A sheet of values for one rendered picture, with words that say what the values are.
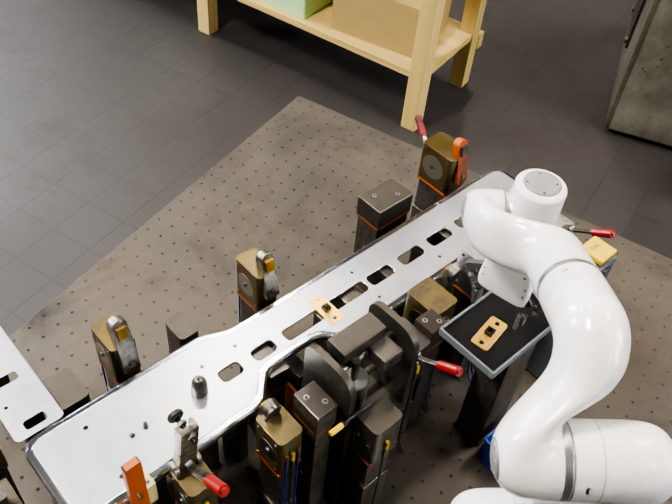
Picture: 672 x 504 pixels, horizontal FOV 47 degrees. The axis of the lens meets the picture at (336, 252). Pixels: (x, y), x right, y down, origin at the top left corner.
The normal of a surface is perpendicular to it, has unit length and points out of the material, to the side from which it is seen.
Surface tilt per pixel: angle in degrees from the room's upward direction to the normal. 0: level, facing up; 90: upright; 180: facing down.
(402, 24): 90
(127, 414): 0
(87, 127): 0
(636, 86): 90
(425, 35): 90
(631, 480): 54
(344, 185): 0
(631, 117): 90
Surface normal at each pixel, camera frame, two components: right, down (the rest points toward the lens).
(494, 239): -0.72, 0.22
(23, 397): 0.07, -0.69
